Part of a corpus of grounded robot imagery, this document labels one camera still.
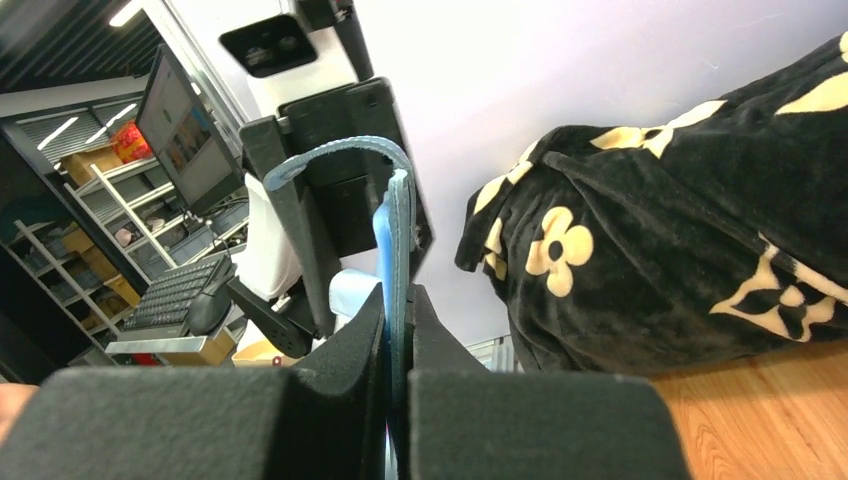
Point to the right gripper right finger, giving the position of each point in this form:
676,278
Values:
466,422

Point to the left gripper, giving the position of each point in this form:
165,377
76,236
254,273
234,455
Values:
299,232

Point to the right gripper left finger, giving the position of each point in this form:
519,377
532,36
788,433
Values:
322,418

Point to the blue leather card holder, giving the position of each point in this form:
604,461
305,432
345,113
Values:
394,228

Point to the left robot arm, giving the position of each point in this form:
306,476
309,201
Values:
298,235

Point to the monitor screen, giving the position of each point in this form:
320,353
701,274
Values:
184,138

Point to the black computer mouse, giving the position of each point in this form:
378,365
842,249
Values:
209,307

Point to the white storage shelf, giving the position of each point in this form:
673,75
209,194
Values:
137,206

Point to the black keyboard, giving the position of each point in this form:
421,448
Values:
162,311

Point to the black floral blanket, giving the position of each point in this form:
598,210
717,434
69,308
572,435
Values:
719,235

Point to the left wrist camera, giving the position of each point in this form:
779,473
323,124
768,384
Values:
308,48

